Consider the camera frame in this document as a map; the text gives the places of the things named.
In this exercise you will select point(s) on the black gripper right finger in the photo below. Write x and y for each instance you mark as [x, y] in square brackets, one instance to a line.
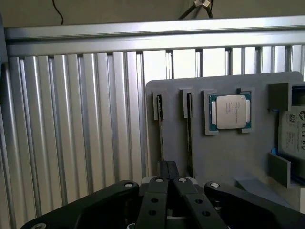
[197, 207]

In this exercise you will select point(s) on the aluminium frame rail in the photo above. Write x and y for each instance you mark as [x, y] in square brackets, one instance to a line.
[143, 31]

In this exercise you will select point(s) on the grey plastic parts rack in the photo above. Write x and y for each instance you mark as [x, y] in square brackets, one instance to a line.
[214, 155]

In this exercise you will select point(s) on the black tripod legs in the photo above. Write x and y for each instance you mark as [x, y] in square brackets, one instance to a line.
[201, 3]

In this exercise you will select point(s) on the SSD drive with label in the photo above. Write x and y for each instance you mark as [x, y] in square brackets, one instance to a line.
[297, 88]

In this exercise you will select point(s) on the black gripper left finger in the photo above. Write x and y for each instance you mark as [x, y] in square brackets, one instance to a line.
[152, 205]

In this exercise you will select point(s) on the green RAM stick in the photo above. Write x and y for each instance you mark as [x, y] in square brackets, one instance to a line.
[190, 133]
[160, 107]

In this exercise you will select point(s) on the silver CPU chip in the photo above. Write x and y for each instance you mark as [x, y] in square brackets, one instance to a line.
[230, 112]

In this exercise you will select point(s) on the hard disk with white label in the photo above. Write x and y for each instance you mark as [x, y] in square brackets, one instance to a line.
[293, 133]

